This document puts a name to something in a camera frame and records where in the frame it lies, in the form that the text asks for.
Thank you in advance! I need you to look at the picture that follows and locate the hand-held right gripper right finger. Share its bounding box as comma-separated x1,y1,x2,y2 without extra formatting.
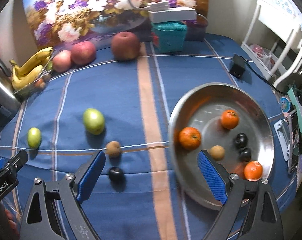
197,150,284,240

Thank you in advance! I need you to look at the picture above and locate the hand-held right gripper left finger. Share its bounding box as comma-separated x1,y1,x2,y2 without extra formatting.
19,149,106,240

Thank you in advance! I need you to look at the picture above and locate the brown kiwi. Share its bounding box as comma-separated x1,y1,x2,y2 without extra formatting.
105,141,122,158
209,145,225,161

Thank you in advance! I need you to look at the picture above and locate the dark purple plum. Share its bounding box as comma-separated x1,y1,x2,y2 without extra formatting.
108,166,125,182
239,147,252,162
235,133,249,148

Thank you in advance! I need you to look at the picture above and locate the orange tangerine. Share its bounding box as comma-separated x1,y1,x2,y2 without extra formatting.
244,161,263,182
178,127,201,151
220,110,240,130

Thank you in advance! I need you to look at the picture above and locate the stainless steel bowl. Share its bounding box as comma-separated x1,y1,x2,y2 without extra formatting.
168,82,275,210

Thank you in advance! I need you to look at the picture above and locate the person's left hand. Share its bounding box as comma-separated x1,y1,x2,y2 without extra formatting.
5,209,19,238

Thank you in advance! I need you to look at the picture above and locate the small green plum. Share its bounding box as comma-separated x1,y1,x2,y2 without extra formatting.
27,127,42,148

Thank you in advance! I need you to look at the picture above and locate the large green plum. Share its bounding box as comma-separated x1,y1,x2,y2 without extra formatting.
82,108,106,135

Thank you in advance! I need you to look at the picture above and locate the stainless steel kettle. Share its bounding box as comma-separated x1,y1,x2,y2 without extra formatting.
0,56,22,117

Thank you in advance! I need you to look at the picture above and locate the white phone stand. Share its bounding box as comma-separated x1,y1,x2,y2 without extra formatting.
274,119,292,162

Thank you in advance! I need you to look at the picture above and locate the clear plastic container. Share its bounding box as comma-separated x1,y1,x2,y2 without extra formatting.
16,60,52,99

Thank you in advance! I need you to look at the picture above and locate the black smartphone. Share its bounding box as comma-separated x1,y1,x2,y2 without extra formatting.
287,110,302,175

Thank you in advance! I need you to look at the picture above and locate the yellow banana bunch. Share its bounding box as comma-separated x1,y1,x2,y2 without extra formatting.
9,46,54,90

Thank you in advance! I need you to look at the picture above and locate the blue plaid tablecloth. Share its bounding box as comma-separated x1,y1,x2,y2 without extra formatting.
0,32,299,240

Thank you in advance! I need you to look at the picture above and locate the round blue tin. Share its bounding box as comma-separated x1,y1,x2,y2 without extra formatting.
279,95,292,113

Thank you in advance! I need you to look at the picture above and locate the pink apple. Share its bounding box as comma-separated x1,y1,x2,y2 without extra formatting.
52,50,72,73

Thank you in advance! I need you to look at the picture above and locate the black power adapter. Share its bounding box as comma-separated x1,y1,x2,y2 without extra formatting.
229,54,246,79

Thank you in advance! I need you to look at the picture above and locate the clear plastic bag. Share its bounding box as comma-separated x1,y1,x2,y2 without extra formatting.
250,44,277,72

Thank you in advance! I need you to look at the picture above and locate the dark red apple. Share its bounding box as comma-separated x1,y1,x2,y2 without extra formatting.
111,31,141,61

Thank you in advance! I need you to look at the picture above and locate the white plastic storage rack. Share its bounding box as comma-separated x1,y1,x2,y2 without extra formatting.
241,0,302,90

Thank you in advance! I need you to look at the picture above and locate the teal plastic box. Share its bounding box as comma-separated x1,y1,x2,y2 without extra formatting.
151,22,187,54

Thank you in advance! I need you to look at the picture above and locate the floral painting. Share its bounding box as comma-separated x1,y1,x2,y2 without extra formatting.
21,0,209,48

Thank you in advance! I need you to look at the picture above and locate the white gooseneck desk lamp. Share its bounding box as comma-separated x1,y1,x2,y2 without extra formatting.
116,0,198,23

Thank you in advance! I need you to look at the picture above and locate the black power cable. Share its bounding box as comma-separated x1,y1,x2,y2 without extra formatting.
242,57,289,95

